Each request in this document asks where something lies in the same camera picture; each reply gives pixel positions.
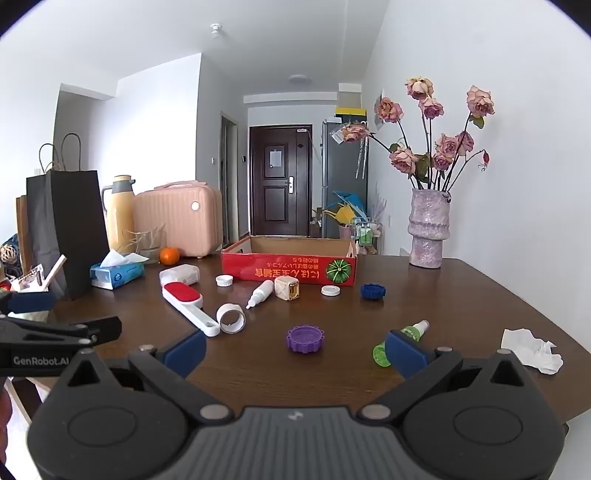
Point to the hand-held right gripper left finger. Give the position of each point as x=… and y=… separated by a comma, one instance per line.
x=184, y=354

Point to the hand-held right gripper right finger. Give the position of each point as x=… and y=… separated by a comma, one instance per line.
x=406, y=354

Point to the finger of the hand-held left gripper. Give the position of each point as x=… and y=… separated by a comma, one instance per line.
x=97, y=328
x=30, y=301

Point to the green spray bottle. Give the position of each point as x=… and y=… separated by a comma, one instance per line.
x=379, y=354

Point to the red and white lint brush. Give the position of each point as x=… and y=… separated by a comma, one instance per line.
x=182, y=293

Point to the blue bottle cap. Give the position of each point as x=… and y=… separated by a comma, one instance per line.
x=372, y=291

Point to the purple bottle cap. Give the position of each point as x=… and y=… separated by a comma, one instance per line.
x=303, y=340

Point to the white cube charger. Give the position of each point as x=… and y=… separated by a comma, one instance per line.
x=284, y=288

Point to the red cardboard box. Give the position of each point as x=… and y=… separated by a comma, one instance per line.
x=277, y=267

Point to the white desk container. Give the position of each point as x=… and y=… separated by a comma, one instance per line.
x=34, y=280

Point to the wicker ball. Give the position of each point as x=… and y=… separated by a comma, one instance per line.
x=9, y=254

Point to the white tape roll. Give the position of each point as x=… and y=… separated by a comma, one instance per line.
x=220, y=315

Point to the blue tissue box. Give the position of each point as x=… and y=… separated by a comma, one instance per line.
x=115, y=275

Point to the brown paper bag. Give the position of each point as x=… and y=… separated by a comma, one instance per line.
x=22, y=230

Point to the black paper bag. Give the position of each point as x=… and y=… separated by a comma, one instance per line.
x=69, y=230

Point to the white round cap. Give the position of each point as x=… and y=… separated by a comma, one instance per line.
x=224, y=280
x=330, y=290

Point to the white dropper bottle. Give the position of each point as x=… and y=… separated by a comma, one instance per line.
x=261, y=293

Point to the clear glass vase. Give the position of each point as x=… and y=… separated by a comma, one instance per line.
x=150, y=244

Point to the orange fruit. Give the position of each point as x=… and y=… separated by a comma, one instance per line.
x=169, y=256

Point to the crumpled white tissue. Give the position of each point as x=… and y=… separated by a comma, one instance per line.
x=521, y=344

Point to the yellow thermos jug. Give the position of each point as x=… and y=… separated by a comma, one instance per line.
x=119, y=212

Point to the metal storage cart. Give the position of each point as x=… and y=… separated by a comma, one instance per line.
x=367, y=235

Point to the purple ceramic vase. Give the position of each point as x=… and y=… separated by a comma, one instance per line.
x=427, y=230

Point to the pink suitcase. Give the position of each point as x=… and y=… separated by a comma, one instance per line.
x=175, y=221

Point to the pink bucket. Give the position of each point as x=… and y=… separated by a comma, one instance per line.
x=344, y=230

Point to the purple dried flowers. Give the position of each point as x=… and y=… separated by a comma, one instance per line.
x=381, y=203

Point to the yellow dustpan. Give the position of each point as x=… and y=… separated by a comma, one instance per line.
x=344, y=213

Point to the blue dustpan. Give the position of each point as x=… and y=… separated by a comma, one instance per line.
x=349, y=198

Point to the dark wooden door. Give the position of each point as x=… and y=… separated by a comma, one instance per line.
x=277, y=203

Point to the grey refrigerator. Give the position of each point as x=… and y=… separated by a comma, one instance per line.
x=341, y=170

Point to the dried pink roses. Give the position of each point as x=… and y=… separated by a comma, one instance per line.
x=404, y=159

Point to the folded clear umbrella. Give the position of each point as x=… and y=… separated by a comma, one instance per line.
x=361, y=157

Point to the white paper on door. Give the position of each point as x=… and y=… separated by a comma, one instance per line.
x=275, y=158

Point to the yellow and black box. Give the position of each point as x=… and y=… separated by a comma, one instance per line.
x=350, y=110

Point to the round ceiling lamp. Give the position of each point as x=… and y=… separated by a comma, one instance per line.
x=301, y=79

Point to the white ceiling fixture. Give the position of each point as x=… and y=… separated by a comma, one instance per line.
x=215, y=30

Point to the wall poster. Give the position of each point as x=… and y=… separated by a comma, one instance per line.
x=380, y=104

